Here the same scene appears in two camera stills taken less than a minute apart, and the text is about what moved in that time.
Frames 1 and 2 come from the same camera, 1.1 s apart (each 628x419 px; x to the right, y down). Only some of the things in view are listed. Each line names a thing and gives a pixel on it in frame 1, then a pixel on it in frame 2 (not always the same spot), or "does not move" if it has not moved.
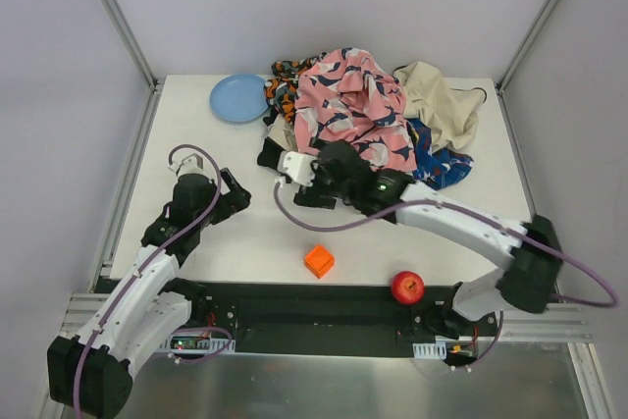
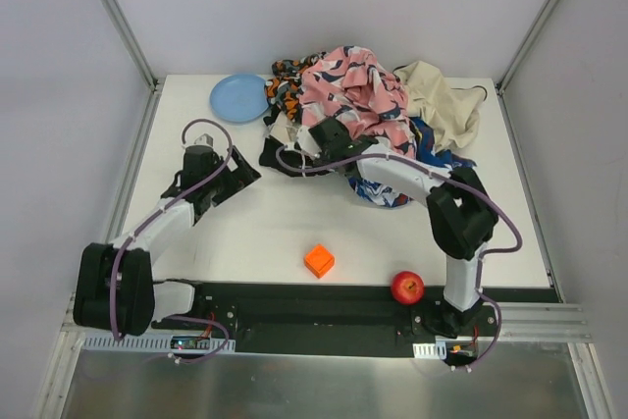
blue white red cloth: [440, 168] does not move
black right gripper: [314, 188] → [321, 130]
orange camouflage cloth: [281, 89] does not move
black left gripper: [225, 195] → [231, 179]
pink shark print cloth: [343, 97] does not move
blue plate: [239, 98] does not move
